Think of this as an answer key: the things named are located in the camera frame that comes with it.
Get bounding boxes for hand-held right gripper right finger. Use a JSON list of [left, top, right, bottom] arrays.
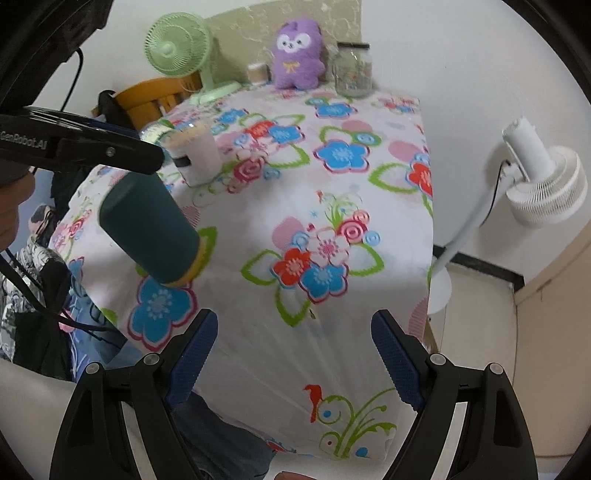
[[370, 309, 539, 480]]

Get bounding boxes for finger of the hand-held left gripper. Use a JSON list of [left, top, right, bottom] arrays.
[[58, 135, 165, 175], [25, 106, 140, 139]]

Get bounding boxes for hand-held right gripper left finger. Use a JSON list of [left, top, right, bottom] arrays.
[[48, 308, 219, 480]]

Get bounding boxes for dark teal cup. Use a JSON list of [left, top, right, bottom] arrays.
[[99, 173, 211, 289]]

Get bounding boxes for white cup with black band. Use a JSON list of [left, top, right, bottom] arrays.
[[163, 127, 223, 188]]

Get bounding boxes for small beige paper cup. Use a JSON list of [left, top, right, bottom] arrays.
[[247, 62, 271, 86]]

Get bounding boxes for person's left hand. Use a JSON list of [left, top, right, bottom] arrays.
[[0, 170, 37, 252]]

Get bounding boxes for black bag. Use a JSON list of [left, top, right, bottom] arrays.
[[98, 91, 139, 134]]

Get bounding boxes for clear plastic bottle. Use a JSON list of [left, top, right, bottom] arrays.
[[139, 119, 177, 149]]

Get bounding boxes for wooden chair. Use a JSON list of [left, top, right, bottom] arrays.
[[91, 78, 204, 131]]

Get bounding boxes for person's leg in dark pants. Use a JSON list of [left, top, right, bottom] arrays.
[[171, 392, 278, 480]]

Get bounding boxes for green desk fan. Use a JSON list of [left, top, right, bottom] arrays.
[[147, 13, 243, 106]]

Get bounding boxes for black and white printed cloth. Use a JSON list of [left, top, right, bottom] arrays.
[[0, 203, 77, 370]]

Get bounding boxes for beige patterned board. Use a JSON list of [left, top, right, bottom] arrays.
[[203, 0, 363, 86]]

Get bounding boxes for floral tablecloth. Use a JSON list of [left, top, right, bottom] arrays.
[[48, 85, 435, 462]]

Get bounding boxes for purple plush toy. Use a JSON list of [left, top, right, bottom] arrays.
[[269, 17, 328, 90]]

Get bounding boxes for white standing fan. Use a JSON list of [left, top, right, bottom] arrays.
[[427, 117, 588, 319]]

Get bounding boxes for glass jar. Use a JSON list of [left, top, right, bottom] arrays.
[[333, 41, 373, 97]]

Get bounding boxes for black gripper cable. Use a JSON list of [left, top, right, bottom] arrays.
[[58, 45, 85, 112]]

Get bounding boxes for black strap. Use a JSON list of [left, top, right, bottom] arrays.
[[0, 249, 118, 334]]

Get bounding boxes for black fan cable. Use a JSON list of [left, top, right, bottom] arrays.
[[479, 159, 514, 228]]

